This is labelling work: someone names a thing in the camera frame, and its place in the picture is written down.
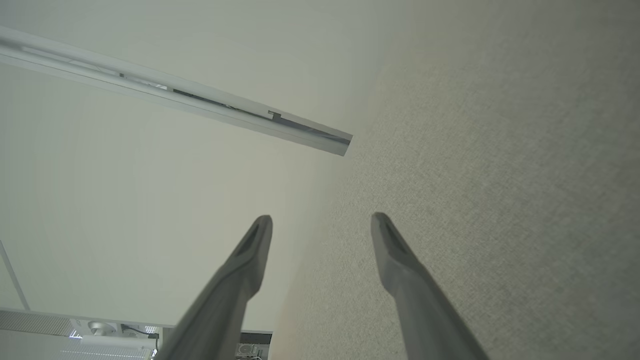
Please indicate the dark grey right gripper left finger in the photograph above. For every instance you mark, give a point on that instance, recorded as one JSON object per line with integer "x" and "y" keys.
{"x": 225, "y": 300}

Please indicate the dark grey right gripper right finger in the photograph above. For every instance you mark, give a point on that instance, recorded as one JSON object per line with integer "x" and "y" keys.
{"x": 420, "y": 305}

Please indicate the black box with white print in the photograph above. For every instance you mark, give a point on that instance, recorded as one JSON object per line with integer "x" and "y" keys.
{"x": 255, "y": 346}

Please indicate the white device with round lens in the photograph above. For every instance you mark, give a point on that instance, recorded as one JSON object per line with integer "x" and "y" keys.
{"x": 107, "y": 332}

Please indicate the grey slatted panel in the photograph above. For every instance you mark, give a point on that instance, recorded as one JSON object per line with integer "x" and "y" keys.
{"x": 35, "y": 324}

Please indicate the grey aluminium partition post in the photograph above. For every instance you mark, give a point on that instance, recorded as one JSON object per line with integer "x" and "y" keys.
{"x": 200, "y": 102}

